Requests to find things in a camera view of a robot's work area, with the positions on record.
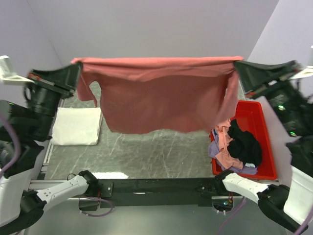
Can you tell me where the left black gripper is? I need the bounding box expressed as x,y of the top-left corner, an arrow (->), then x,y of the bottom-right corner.
27,61 -> 84,138

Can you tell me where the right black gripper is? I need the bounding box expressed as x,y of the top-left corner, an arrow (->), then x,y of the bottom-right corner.
231,55 -> 309,132

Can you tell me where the dark pink t shirt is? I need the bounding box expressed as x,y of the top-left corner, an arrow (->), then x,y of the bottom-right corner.
73,56 -> 242,134

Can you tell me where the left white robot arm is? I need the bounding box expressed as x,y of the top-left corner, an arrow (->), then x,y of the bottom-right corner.
0,62 -> 99,235

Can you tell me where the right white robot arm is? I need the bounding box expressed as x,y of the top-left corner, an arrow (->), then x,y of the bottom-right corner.
214,61 -> 313,235

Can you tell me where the red plastic bin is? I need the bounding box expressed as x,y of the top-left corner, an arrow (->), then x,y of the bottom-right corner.
212,100 -> 277,181

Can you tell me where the folded white t shirt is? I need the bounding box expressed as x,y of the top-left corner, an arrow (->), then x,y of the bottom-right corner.
51,107 -> 103,146

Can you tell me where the light pink t shirt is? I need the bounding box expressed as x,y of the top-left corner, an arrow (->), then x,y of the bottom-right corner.
215,119 -> 244,169

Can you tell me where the lavender t shirt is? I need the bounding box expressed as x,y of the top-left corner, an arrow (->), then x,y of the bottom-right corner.
208,129 -> 258,175

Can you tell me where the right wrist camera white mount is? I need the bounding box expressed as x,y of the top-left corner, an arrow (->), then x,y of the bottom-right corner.
290,45 -> 313,80

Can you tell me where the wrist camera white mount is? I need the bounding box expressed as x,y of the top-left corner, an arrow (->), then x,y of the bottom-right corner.
0,55 -> 33,86
290,45 -> 313,80

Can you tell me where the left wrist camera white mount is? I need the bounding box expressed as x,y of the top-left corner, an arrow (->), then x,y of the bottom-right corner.
0,55 -> 33,86

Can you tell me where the aluminium frame rail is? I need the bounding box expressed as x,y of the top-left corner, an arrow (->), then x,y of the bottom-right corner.
25,180 -> 284,200

